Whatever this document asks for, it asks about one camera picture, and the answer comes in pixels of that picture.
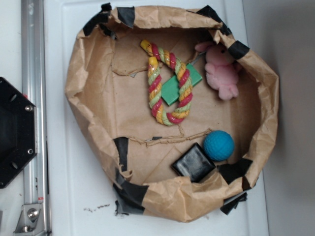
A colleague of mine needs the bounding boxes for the black square box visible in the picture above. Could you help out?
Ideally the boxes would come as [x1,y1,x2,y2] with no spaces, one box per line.
[171,143,216,182]

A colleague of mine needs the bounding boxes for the brown paper bag bin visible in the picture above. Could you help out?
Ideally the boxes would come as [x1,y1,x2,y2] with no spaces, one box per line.
[65,4,279,222]

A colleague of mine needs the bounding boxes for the green rectangular block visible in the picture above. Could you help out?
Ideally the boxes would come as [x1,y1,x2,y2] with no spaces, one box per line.
[161,63,202,106]

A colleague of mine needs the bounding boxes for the blue dimpled ball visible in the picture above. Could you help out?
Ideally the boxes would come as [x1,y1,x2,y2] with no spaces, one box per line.
[203,130,235,162]

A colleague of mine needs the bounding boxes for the pink plush bunny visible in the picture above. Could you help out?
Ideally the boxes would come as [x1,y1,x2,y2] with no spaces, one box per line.
[195,41,242,101]

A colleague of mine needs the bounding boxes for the multicolour twisted rope toy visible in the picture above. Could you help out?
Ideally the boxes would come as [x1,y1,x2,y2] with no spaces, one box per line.
[140,39,193,126]

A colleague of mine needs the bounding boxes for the aluminium extrusion rail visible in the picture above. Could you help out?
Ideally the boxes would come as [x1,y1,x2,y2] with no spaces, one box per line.
[21,0,52,236]

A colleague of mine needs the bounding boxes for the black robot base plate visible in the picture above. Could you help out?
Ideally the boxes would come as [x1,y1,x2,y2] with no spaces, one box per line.
[0,77,36,189]

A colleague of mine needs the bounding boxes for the metal corner bracket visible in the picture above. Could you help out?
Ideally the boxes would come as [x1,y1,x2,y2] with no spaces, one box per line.
[13,203,46,236]

